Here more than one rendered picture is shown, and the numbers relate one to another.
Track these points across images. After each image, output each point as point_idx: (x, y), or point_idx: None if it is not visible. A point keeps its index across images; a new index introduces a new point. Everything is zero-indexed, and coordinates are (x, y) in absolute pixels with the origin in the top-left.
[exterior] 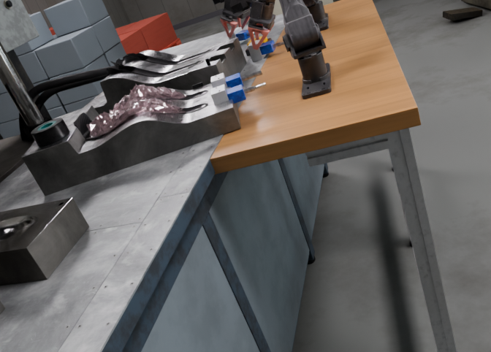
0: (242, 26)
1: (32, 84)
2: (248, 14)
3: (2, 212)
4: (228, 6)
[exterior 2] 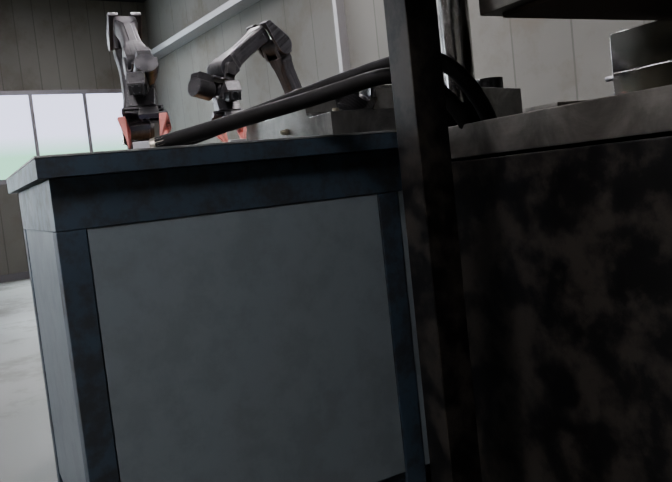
0: (130, 144)
1: (388, 42)
2: (134, 130)
3: (551, 103)
4: (156, 103)
